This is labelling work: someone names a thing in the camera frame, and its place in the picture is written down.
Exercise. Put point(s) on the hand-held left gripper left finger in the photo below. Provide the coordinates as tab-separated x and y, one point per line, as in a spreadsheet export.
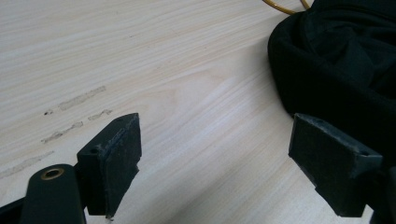
109	161

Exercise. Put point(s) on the black cloth garment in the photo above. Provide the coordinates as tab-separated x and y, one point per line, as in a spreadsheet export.
339	59

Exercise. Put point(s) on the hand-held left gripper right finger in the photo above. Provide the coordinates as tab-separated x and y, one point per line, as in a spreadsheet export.
330	161

